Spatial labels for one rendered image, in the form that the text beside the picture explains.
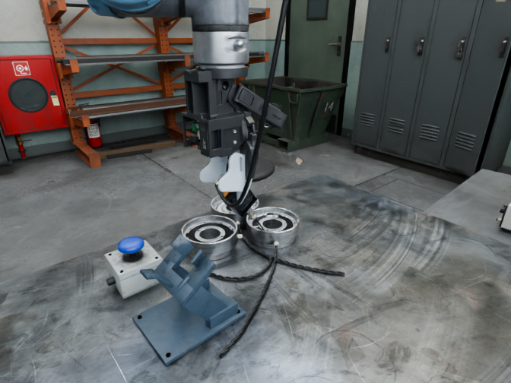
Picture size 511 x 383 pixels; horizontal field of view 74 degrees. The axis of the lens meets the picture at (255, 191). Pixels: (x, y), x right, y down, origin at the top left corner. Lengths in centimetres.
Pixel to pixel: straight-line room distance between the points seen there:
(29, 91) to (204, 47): 362
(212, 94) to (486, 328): 50
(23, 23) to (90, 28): 61
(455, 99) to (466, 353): 286
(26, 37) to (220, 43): 384
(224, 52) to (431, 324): 47
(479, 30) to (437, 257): 266
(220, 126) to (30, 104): 365
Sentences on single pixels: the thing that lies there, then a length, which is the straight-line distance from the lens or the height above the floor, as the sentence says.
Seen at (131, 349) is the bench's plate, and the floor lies 80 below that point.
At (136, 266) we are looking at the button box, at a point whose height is 84.
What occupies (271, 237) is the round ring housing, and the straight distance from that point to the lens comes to 64.
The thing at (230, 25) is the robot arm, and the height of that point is 118.
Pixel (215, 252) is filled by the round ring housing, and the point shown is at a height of 82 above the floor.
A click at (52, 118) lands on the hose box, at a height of 41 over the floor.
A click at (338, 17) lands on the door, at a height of 137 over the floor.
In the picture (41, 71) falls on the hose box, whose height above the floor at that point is 86.
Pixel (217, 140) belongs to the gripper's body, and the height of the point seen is 104.
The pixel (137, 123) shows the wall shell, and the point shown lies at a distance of 456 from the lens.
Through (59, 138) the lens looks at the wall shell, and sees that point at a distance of 437.
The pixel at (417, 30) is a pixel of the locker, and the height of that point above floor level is 121.
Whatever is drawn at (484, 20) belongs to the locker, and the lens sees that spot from 323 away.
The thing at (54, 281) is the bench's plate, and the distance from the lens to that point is 67.
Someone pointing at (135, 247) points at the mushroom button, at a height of 87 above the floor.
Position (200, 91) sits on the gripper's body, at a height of 110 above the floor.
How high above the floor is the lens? 117
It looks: 25 degrees down
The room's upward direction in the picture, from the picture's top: straight up
